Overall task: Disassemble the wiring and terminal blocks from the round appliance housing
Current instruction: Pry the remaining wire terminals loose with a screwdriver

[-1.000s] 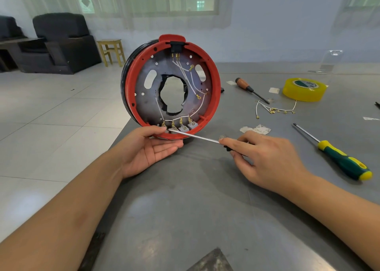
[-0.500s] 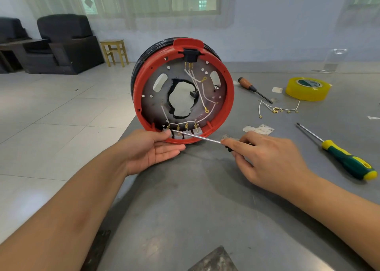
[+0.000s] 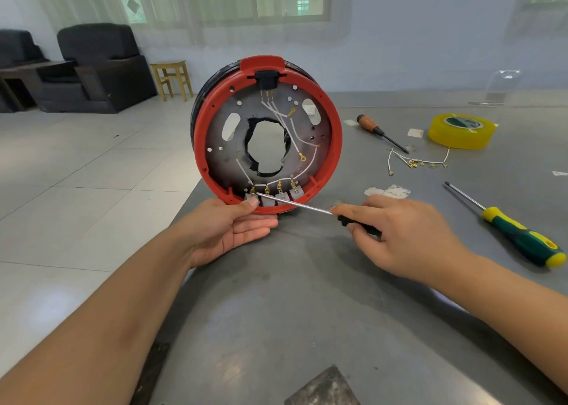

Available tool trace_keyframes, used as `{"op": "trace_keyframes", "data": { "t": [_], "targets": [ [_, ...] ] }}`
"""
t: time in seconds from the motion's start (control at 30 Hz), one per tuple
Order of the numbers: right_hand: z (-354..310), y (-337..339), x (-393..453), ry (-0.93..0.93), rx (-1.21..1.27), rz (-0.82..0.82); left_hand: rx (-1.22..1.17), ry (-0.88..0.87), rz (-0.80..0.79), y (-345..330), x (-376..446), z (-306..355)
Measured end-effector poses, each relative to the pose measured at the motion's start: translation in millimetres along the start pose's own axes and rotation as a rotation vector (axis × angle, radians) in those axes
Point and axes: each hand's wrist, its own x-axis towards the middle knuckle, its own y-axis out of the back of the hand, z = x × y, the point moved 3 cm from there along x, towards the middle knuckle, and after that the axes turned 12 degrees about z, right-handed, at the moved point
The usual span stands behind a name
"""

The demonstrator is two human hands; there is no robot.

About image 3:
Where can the small wooden stool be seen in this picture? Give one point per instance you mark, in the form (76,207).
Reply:
(171,66)

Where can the grey metal table bracket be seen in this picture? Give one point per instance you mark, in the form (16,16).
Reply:
(151,374)

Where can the crumpled white tape piece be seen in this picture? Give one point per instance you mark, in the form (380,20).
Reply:
(388,192)

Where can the person's left hand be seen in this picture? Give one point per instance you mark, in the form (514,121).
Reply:
(217,232)

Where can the dark coffee table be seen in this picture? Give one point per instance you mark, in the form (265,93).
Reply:
(31,68)

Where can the person's right hand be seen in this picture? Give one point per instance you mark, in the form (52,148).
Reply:
(413,241)

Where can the person's left forearm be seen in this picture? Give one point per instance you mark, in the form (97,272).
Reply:
(80,338)

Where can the black sofa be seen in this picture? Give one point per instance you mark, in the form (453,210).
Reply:
(18,47)

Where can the person's right forearm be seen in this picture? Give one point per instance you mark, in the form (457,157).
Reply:
(519,320)

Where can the black armchair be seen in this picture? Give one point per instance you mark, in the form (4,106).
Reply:
(106,68)

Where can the yellow tape roll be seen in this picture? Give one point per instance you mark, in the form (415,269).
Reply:
(442,139)

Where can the sheer white curtain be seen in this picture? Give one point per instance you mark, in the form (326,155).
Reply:
(541,19)
(80,1)

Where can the red round appliance base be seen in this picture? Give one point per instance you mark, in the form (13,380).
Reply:
(206,134)

